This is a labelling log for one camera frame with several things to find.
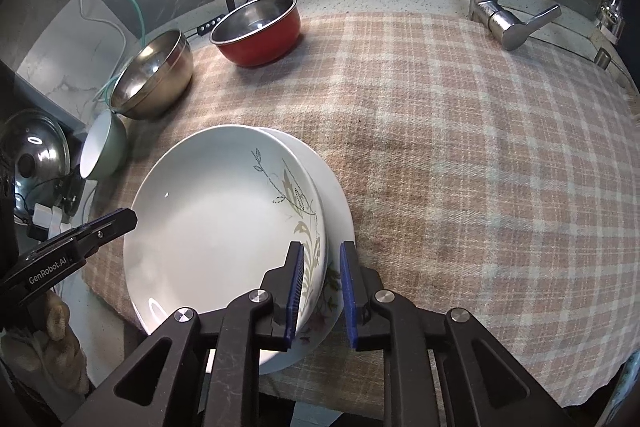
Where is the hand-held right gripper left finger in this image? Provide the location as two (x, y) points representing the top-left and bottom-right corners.
(60, 242), (306, 427)

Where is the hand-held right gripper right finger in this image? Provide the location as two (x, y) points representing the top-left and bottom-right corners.
(339, 241), (581, 427)

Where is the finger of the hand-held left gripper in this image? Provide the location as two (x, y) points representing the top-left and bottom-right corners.
(30, 208), (138, 260)

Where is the light blue ceramic bowl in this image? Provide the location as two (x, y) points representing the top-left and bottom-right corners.
(80, 111), (128, 180)

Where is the large pink floral plate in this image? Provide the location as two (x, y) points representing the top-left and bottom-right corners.
(260, 127), (357, 376)

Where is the white grey leaf plate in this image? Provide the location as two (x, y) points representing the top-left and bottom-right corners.
(123, 124), (328, 338)

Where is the large stainless steel bowl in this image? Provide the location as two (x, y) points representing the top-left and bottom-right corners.
(110, 29), (194, 120)

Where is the red steel bowl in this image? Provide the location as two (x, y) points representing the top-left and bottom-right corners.
(209, 0), (302, 68)

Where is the person's left hand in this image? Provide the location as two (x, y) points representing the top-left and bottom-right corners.
(0, 291), (91, 397)

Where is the white power adapter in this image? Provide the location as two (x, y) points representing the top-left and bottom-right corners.
(32, 204), (64, 239)

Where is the steel pot lid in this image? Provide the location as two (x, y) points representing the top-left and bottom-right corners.
(0, 109), (71, 219)

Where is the beige checked cloth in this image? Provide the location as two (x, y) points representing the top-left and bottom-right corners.
(82, 12), (640, 408)

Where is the teal cable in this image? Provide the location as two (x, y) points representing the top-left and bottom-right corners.
(65, 0), (147, 108)

